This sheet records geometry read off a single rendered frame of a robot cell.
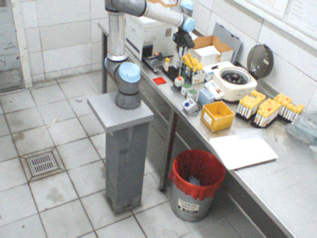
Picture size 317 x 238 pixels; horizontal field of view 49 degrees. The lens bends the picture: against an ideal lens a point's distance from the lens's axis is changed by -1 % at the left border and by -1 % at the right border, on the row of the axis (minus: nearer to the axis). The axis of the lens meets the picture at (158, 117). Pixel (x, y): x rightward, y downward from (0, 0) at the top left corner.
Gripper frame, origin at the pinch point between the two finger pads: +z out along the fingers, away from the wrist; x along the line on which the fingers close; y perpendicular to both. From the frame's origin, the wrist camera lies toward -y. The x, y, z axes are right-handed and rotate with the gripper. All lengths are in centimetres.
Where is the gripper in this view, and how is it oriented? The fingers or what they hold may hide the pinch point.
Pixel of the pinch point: (181, 57)
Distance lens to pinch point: 224.9
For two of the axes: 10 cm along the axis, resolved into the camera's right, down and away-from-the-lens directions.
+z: -0.9, 7.7, 6.4
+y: -4.9, -5.9, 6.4
